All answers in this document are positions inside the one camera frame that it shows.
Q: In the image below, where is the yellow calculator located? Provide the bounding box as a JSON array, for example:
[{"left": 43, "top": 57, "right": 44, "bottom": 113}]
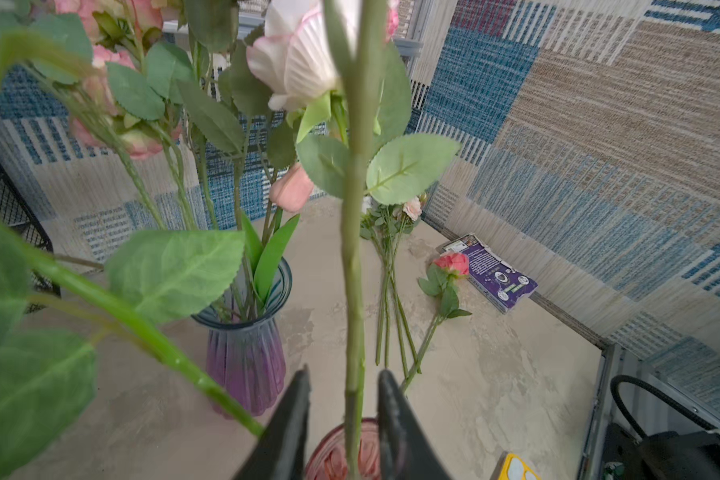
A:
[{"left": 491, "top": 452, "right": 540, "bottom": 480}]

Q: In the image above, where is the black wire shelf rack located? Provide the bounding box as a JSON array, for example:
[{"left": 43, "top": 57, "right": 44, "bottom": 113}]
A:
[{"left": 0, "top": 128, "right": 61, "bottom": 313}]

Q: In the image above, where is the pile of artificial flowers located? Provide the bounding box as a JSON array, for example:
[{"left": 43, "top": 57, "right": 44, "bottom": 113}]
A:
[{"left": 360, "top": 193, "right": 427, "bottom": 372}]

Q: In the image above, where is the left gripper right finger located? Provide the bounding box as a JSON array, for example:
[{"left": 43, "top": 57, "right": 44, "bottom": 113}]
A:
[{"left": 377, "top": 370, "right": 450, "bottom": 480}]

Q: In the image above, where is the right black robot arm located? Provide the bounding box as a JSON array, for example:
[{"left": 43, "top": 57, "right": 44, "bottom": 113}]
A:
[{"left": 601, "top": 375, "right": 720, "bottom": 479}]

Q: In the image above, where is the pale cream rose stem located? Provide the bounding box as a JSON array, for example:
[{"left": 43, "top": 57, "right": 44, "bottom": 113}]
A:
[{"left": 246, "top": 1, "right": 459, "bottom": 479}]

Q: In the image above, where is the coral pink rose stem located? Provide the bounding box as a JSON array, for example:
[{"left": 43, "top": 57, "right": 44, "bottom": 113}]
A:
[{"left": 401, "top": 252, "right": 472, "bottom": 393}]

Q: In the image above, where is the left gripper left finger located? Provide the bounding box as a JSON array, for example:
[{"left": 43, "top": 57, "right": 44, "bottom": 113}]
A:
[{"left": 233, "top": 367, "right": 311, "bottom": 480}]

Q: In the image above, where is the dark red glass vase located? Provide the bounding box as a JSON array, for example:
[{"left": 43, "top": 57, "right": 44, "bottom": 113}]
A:
[{"left": 304, "top": 418, "right": 382, "bottom": 480}]

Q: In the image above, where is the purple blue glass vase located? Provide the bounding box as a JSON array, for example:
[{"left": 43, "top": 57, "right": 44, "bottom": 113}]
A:
[{"left": 192, "top": 260, "right": 293, "bottom": 417}]

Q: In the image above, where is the white rose stem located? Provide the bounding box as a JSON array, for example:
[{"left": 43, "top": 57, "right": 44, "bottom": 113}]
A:
[{"left": 0, "top": 221, "right": 263, "bottom": 479}]

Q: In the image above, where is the purple packet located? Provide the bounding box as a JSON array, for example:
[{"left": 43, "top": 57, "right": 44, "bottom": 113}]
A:
[{"left": 440, "top": 234, "right": 538, "bottom": 313}]

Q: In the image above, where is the pink tulip bud stem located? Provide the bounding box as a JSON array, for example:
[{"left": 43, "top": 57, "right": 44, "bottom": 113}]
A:
[{"left": 241, "top": 163, "right": 314, "bottom": 314}]

